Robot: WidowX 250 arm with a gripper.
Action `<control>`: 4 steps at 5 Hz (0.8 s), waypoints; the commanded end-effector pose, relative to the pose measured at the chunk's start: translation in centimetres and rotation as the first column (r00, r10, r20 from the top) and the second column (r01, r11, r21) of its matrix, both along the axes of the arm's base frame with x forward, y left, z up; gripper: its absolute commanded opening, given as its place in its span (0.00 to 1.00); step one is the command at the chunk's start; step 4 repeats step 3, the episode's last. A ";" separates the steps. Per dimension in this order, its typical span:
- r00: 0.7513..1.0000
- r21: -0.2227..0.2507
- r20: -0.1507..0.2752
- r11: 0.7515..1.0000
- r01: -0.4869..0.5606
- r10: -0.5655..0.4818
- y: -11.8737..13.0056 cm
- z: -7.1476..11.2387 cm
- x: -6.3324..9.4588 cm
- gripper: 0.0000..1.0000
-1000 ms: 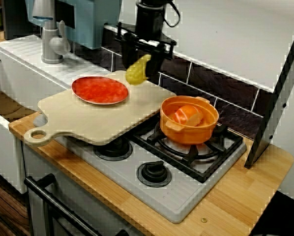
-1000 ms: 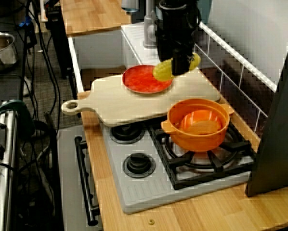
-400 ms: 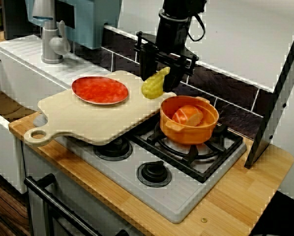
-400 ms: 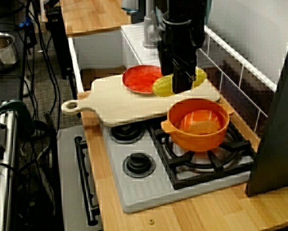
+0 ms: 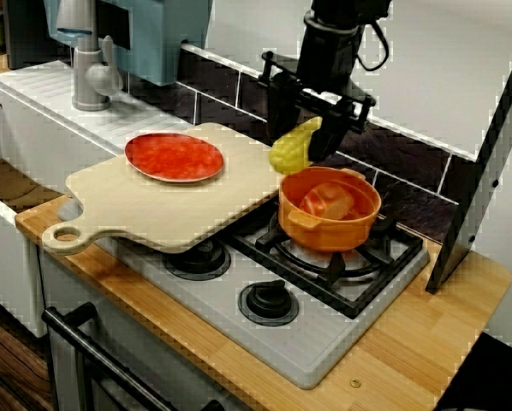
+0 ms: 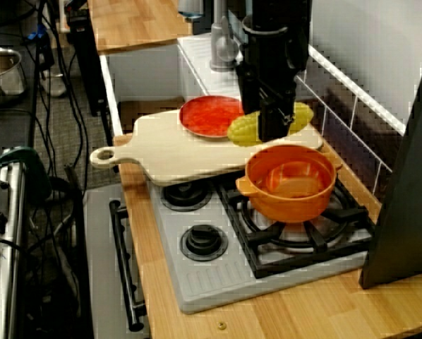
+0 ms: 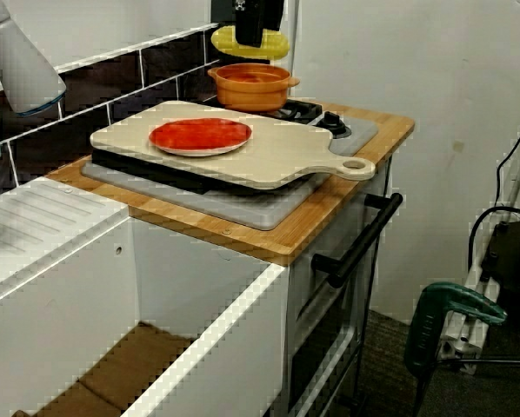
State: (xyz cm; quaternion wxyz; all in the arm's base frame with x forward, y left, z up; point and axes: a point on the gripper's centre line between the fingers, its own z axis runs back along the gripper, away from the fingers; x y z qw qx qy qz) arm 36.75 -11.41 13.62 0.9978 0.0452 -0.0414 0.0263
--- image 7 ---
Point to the white toy sink unit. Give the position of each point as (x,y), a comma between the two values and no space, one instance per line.
(47,304)

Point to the aluminium extrusion frame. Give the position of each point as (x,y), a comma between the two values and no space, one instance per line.
(477,282)

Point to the dark equipment box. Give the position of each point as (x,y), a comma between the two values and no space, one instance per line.
(516,260)

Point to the yellow toy corn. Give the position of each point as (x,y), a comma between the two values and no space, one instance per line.
(275,45)

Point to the red plate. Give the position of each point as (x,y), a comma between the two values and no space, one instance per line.
(199,134)

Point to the wooden cutting board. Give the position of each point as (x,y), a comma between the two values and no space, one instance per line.
(264,160)

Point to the white oven door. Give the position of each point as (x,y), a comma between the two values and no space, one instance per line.
(329,304)

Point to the green handheld tool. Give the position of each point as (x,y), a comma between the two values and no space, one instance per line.
(429,321)

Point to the orange toy pot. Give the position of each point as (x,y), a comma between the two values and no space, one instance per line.
(251,97)

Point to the wooden kitchen countertop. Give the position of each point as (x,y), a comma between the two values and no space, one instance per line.
(321,217)

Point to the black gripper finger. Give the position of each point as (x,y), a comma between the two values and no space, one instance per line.
(274,15)
(250,24)

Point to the black burner grate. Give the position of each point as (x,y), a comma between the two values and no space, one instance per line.
(299,108)
(155,171)

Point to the black stove knob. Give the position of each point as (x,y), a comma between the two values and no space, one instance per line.
(331,123)

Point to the dark tile backsplash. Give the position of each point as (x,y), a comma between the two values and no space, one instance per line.
(90,87)

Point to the grey stove top panel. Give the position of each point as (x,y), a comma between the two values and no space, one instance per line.
(242,208)

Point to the brown cardboard sheet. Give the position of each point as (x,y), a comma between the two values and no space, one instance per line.
(125,373)

